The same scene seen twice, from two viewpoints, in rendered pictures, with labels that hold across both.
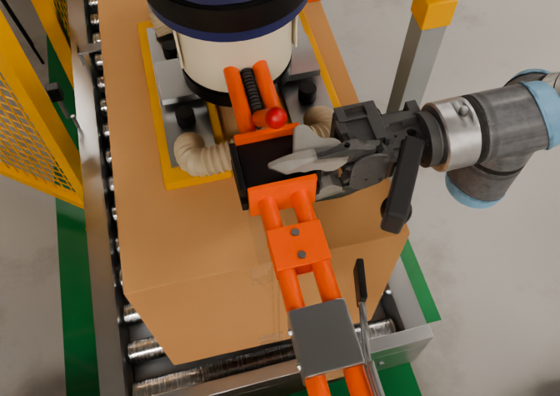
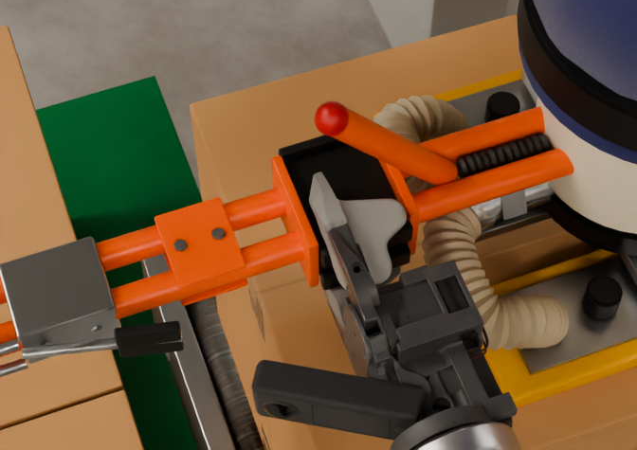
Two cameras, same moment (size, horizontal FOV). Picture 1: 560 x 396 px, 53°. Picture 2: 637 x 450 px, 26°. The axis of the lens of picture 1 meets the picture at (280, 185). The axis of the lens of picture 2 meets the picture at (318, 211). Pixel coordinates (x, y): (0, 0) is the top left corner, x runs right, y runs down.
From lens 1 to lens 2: 0.66 m
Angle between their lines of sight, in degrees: 41
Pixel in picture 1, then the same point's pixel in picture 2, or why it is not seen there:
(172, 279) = (216, 158)
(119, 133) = (472, 40)
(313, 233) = (218, 260)
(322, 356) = (26, 282)
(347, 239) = not seen: hidden behind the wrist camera
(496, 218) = not seen: outside the picture
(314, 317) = (82, 268)
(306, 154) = (334, 214)
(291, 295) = (118, 241)
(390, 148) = (382, 355)
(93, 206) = not seen: hidden behind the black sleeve
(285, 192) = (291, 217)
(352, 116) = (444, 293)
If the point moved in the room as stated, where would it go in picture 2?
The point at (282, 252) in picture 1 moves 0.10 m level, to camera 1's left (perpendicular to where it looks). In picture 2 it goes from (184, 221) to (176, 108)
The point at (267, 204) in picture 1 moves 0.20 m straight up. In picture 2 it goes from (267, 195) to (257, 19)
